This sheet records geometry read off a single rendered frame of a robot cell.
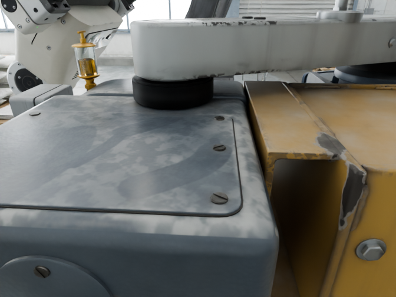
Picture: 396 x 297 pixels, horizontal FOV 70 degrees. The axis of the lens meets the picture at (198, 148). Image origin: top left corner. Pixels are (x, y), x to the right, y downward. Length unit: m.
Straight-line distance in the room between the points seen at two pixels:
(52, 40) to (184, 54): 0.71
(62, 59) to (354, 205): 0.88
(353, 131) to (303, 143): 0.06
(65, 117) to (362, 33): 0.34
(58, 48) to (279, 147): 0.82
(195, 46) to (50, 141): 0.15
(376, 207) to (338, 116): 0.11
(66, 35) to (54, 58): 0.08
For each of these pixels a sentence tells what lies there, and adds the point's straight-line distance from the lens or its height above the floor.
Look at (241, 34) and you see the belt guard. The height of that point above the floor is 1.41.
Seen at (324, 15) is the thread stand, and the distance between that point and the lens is 0.39.
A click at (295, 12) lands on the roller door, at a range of 8.02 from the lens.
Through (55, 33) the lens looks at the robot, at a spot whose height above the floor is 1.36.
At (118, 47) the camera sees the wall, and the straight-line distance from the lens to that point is 8.37.
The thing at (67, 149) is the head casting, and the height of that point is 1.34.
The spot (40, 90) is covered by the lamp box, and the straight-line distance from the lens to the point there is 0.44.
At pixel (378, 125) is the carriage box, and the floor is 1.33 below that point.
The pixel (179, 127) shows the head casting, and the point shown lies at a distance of 0.24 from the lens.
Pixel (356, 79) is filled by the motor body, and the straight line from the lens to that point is 0.54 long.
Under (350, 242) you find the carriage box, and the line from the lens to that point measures 0.24.
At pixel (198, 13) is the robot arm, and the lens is 0.64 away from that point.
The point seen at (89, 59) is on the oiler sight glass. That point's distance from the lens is 0.40.
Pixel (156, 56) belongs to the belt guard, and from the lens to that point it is 0.28.
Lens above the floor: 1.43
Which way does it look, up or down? 26 degrees down
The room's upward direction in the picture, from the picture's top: straight up
